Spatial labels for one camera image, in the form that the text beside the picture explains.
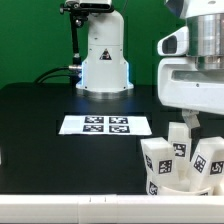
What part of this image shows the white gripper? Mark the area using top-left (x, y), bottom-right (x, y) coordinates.
top-left (158, 57), bottom-right (224, 146)

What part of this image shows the white round stool seat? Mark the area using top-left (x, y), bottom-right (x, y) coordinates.
top-left (146, 175), bottom-right (214, 196)

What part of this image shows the paper sheet with markers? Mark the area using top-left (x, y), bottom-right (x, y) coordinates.
top-left (59, 115), bottom-right (152, 136)

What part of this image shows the white L-shaped fence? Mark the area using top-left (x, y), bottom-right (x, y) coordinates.
top-left (0, 149), bottom-right (224, 224)

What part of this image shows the black cable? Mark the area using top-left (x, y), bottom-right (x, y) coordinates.
top-left (34, 66), bottom-right (83, 85)

